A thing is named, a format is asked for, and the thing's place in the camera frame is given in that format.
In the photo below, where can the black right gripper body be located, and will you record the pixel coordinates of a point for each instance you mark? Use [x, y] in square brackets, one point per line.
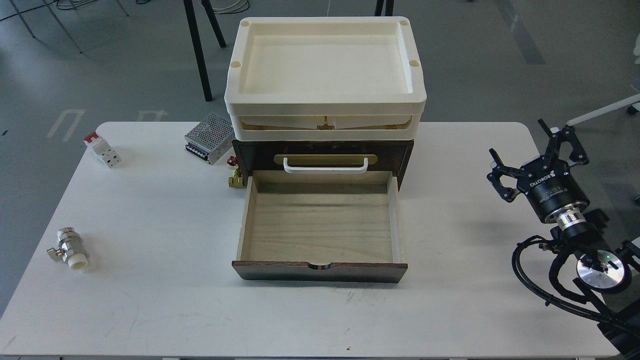
[550, 188]

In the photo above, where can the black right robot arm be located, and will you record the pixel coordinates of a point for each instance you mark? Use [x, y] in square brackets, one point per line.
[584, 265]

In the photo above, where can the white chair base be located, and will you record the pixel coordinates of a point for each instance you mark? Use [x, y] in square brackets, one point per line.
[631, 103]

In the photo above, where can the open wooden drawer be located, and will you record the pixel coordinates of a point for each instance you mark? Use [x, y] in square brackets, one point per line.
[321, 227]

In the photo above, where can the cream plastic tray stack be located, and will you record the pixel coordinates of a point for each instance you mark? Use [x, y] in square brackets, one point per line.
[325, 79]

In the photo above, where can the metal mesh power supply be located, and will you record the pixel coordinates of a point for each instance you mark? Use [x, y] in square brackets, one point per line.
[211, 138]

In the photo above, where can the white red circuit breaker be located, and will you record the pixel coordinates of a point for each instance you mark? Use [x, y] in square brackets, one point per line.
[102, 148]

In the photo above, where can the silver pipe valve fitting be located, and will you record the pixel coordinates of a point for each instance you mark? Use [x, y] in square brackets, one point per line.
[69, 249]

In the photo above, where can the white drawer handle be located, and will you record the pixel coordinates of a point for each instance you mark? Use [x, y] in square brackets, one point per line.
[324, 170]

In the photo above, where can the brass valve red handle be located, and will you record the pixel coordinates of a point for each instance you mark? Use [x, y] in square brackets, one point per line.
[236, 180]

